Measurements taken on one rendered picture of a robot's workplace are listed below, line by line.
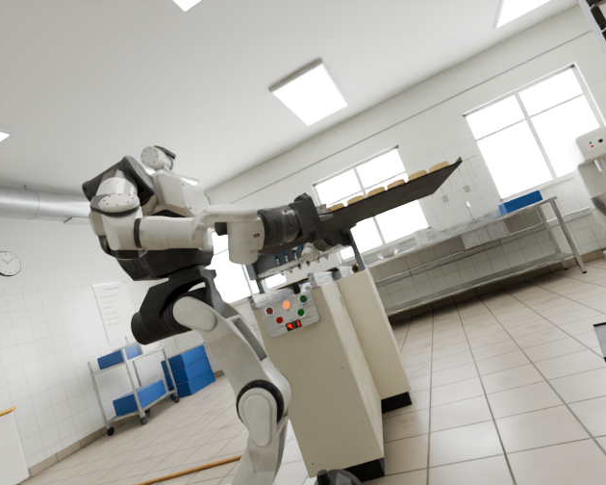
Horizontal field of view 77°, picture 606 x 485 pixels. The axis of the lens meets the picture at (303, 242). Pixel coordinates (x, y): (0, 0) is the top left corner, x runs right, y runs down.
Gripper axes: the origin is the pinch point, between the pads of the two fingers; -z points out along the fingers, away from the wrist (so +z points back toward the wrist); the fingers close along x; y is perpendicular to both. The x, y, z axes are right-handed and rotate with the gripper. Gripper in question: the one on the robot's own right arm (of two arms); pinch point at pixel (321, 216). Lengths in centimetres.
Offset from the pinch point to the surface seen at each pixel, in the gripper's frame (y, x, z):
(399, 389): 101, -89, -98
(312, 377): 74, -52, -27
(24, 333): 490, 54, 69
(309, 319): 66, -28, -31
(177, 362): 524, -46, -96
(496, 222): 148, -17, -382
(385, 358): 102, -69, -97
